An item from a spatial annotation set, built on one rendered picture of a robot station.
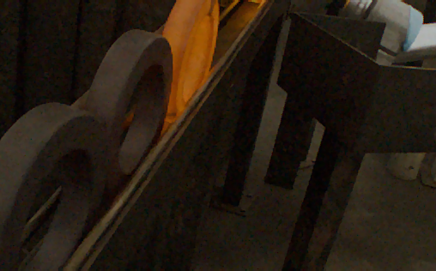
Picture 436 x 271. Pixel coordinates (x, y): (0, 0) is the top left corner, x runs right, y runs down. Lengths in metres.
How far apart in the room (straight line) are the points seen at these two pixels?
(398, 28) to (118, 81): 0.82
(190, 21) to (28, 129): 0.33
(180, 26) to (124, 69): 0.17
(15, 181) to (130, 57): 0.20
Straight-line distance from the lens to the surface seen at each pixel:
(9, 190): 0.39
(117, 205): 0.54
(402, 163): 2.21
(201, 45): 0.82
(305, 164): 2.09
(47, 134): 0.40
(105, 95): 0.52
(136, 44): 0.55
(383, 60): 1.25
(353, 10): 1.23
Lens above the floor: 0.91
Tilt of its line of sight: 25 degrees down
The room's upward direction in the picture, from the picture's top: 10 degrees clockwise
